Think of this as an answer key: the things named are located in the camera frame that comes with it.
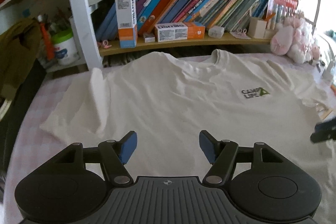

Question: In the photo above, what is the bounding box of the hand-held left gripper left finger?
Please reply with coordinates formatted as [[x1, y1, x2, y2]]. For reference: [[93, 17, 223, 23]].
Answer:
[[54, 131, 138, 186]]

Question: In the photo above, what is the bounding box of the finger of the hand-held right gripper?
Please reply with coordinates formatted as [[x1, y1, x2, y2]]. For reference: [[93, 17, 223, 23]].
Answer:
[[310, 131, 336, 143], [316, 118, 336, 132]]

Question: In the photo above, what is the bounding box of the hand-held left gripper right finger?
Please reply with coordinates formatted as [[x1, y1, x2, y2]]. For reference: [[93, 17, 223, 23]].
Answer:
[[199, 130, 285, 185]]

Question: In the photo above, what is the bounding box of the cream printed t-shirt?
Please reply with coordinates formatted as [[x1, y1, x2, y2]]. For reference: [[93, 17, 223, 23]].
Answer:
[[39, 49, 336, 222]]

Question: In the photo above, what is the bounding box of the white power strip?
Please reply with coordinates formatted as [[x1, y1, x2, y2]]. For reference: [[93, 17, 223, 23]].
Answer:
[[322, 56, 336, 83]]

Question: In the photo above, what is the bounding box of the pink white plush toy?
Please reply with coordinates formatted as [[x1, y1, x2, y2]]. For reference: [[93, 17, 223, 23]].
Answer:
[[270, 17, 321, 63]]

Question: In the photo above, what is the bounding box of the pink checked cartoon mat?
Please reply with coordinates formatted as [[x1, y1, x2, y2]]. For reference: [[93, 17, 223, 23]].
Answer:
[[4, 52, 336, 214]]

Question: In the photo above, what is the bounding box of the white tub green lid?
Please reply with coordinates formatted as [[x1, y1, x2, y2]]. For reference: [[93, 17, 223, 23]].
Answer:
[[51, 29, 79, 65]]

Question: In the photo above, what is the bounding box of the small white box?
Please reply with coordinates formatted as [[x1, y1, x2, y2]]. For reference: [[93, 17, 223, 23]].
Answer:
[[209, 26, 225, 37]]

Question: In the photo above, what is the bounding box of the black chair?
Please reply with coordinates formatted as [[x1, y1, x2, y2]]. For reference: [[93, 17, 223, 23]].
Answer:
[[0, 59, 46, 169]]

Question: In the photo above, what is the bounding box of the long orange white box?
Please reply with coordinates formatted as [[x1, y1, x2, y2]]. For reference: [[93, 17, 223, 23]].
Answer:
[[154, 22, 206, 42]]

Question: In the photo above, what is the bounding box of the beige pen holder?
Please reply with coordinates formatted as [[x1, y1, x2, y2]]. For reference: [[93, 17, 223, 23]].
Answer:
[[249, 16, 267, 39]]

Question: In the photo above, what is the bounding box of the clear plastic package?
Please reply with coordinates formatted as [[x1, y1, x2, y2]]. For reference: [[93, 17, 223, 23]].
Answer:
[[266, 0, 292, 30]]

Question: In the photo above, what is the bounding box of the tall orange white box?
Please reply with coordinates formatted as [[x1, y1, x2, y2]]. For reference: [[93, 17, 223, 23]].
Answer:
[[115, 0, 138, 48]]

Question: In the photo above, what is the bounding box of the white framed wooden bookshelf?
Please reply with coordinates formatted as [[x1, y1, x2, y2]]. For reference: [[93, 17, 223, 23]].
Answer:
[[63, 0, 326, 56]]

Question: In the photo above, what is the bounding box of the olive green bag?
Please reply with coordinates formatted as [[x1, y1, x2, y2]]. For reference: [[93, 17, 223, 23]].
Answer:
[[0, 19, 44, 93]]

